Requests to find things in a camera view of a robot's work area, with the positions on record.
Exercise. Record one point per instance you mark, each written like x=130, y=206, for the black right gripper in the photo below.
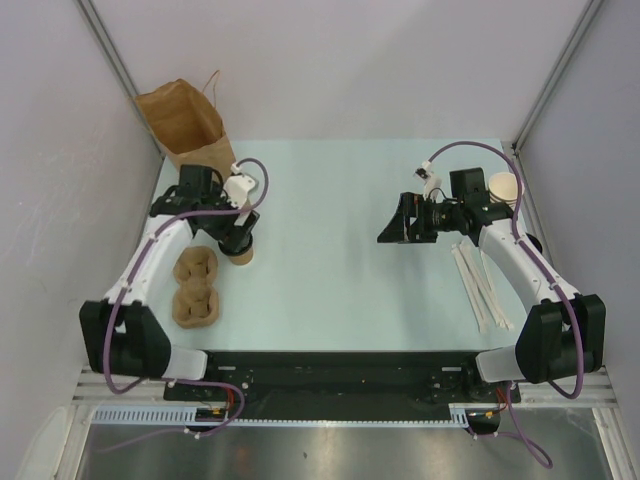
x=400, y=228

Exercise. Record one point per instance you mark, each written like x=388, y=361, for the stack of black lids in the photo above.
x=535, y=242

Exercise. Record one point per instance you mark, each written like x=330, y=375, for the black coffee cup lid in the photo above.
x=236, y=249

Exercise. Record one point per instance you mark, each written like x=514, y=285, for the brown paper coffee cup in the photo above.
x=242, y=258

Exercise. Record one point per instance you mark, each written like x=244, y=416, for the grey slotted cable duct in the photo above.
x=206, y=417

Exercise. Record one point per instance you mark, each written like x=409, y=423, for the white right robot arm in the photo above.
x=563, y=334

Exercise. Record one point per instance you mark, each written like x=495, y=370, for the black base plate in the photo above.
x=353, y=385

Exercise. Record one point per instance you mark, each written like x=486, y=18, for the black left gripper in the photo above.
x=221, y=233

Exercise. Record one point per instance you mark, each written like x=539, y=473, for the brown paper bag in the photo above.
x=187, y=126

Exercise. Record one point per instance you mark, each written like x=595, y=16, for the white wrapped straw three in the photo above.
x=478, y=305

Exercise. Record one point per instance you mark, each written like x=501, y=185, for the stacked paper cups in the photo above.
x=503, y=188

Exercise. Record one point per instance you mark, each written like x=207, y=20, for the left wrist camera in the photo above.
x=238, y=186

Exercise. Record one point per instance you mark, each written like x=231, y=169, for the aluminium frame post left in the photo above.
x=106, y=45

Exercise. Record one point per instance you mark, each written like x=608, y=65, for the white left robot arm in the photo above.
x=169, y=279

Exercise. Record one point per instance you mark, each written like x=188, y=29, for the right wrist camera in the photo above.
x=431, y=181

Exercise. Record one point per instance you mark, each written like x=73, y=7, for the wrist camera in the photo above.
x=238, y=186
x=431, y=181

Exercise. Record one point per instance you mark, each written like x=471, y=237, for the brown pulp cup carrier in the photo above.
x=196, y=302

